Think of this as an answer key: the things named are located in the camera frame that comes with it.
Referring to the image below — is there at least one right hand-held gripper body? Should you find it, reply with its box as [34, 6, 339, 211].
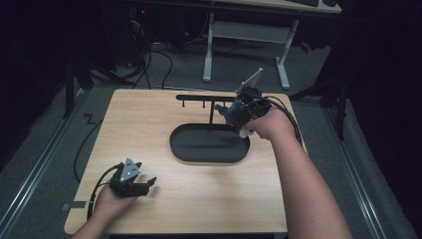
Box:
[235, 67, 273, 125]

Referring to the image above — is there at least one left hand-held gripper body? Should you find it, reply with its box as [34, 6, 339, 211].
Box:
[108, 157, 150, 199]

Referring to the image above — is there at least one black hook rack with tray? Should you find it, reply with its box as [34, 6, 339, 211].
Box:
[169, 94, 251, 164]

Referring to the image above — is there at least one person's right hand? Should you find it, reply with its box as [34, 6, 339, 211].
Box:
[243, 107, 297, 143]

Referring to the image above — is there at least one person's left hand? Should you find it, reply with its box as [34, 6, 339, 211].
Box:
[94, 185, 138, 223]

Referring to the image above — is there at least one grey tape strip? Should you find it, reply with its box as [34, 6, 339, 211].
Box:
[61, 200, 88, 212]

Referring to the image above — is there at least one white-legged desk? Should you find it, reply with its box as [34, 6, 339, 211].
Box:
[201, 0, 342, 92]

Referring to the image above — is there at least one black metal stand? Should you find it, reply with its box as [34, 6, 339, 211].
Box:
[288, 78, 350, 141]
[62, 54, 95, 120]

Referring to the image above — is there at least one black keyboard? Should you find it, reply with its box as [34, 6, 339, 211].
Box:
[288, 0, 320, 8]

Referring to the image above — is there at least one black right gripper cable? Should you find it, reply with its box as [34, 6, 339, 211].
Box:
[243, 91, 304, 147]

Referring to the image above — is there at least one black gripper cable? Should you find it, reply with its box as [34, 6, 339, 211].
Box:
[86, 163, 122, 221]
[243, 91, 304, 147]

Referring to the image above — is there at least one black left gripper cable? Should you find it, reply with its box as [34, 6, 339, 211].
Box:
[86, 163, 122, 221]

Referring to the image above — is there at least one black floor cable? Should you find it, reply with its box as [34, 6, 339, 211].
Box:
[73, 119, 105, 184]

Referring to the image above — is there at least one bundle of black floor cables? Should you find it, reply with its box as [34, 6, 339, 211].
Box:
[123, 19, 174, 91]

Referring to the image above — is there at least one metal floor rail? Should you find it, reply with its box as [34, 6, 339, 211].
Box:
[0, 89, 88, 231]
[322, 108, 388, 239]

